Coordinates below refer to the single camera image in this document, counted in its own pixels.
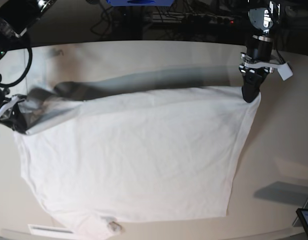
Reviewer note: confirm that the gripper with bracket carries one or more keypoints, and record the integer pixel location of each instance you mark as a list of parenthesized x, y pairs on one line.
[(17, 121), (253, 81)]

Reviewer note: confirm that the white T-shirt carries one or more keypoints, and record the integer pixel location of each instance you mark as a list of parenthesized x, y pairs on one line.
[(160, 155)]

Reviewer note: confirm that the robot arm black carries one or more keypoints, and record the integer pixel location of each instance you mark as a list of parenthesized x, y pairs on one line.
[(264, 17), (16, 17)]

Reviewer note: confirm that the black power strip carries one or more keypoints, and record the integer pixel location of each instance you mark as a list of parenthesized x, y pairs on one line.
[(205, 19)]

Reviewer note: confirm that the white label strip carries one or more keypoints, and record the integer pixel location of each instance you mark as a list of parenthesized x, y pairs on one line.
[(34, 227)]

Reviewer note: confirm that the blue box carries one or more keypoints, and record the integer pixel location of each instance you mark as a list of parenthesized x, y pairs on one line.
[(157, 3)]

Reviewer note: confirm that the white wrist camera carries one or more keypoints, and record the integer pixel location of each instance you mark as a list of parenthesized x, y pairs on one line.
[(285, 71)]

